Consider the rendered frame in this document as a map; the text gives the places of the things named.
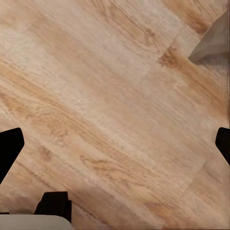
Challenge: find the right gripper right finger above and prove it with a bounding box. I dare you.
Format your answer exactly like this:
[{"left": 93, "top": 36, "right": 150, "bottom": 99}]
[{"left": 215, "top": 127, "right": 230, "bottom": 165}]

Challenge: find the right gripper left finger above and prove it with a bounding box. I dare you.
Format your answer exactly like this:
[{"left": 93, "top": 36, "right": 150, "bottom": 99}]
[{"left": 0, "top": 127, "right": 24, "bottom": 184}]

